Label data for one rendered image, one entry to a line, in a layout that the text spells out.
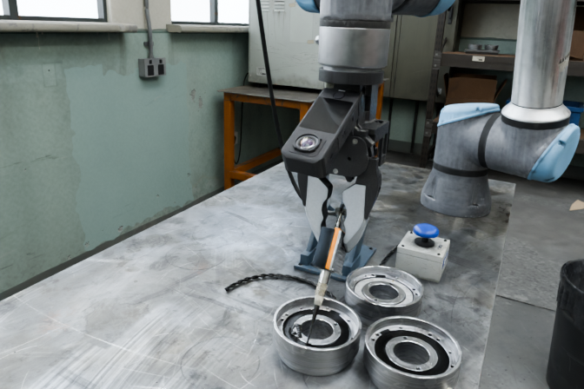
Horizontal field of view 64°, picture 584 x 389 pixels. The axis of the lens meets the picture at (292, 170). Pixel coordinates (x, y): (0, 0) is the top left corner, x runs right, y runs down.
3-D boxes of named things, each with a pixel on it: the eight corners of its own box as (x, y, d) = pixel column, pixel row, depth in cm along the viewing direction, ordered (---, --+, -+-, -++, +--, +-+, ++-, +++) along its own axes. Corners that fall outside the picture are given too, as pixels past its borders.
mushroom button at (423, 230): (433, 262, 73) (436, 234, 72) (408, 256, 75) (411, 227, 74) (437, 252, 77) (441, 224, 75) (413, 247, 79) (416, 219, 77)
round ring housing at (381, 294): (427, 337, 60) (431, 309, 58) (344, 330, 60) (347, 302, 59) (413, 292, 70) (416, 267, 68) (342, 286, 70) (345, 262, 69)
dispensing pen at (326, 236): (288, 339, 51) (328, 196, 55) (301, 340, 55) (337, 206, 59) (307, 346, 50) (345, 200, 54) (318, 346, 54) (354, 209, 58)
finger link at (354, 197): (381, 240, 58) (380, 168, 56) (368, 260, 53) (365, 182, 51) (358, 236, 60) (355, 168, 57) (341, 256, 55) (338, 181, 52)
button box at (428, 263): (439, 283, 72) (443, 255, 71) (394, 271, 75) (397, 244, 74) (447, 261, 79) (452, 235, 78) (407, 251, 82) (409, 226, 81)
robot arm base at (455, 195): (428, 188, 115) (433, 149, 112) (493, 201, 108) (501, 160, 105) (413, 207, 102) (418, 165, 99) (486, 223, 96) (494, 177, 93)
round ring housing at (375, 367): (343, 362, 55) (346, 332, 53) (407, 333, 60) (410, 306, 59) (409, 425, 46) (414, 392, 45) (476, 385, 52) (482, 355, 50)
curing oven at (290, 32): (335, 96, 271) (343, -24, 252) (247, 87, 298) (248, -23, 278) (369, 86, 324) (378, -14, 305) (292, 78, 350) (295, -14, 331)
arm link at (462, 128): (450, 152, 110) (458, 95, 106) (507, 166, 101) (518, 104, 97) (421, 161, 103) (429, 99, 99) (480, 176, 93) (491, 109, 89)
